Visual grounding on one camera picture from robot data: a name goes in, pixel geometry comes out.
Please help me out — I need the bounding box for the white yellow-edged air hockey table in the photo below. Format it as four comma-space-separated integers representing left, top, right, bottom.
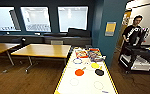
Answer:
53, 48, 119, 94

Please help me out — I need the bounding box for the person in black shirt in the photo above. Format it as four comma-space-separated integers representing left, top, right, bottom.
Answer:
121, 14, 149, 48

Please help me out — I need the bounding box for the blue board game box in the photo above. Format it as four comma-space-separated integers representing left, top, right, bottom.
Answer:
87, 48, 105, 63

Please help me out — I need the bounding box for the blue ring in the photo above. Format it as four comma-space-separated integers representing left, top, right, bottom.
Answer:
72, 58, 83, 65

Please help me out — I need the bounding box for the large light wooden table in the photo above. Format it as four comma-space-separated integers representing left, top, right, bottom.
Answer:
10, 43, 73, 73

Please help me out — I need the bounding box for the black chair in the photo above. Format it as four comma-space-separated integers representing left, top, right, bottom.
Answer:
19, 37, 29, 47

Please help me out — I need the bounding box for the small white sill device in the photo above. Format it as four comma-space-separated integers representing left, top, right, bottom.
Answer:
34, 32, 42, 36

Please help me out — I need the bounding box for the black bench cushion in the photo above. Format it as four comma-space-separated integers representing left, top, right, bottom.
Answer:
67, 28, 91, 38

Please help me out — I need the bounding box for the grey vent panel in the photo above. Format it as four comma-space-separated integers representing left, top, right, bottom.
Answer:
50, 39, 64, 46

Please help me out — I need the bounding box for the black wheeled cart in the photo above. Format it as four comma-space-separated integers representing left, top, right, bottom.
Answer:
118, 44, 150, 75

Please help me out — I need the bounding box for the red board game box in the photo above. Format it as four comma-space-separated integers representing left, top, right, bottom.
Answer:
74, 49, 89, 59

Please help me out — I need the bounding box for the yellow wall poster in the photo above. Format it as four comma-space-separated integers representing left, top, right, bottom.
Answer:
104, 21, 117, 37

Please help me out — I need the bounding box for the large bright window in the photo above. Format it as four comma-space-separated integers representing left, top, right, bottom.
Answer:
20, 6, 52, 33
0, 6, 21, 33
57, 5, 89, 33

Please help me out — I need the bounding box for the long dark wall bench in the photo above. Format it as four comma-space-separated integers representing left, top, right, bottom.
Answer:
0, 33, 92, 48

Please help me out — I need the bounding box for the orange plate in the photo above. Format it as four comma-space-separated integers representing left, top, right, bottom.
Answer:
74, 67, 87, 77

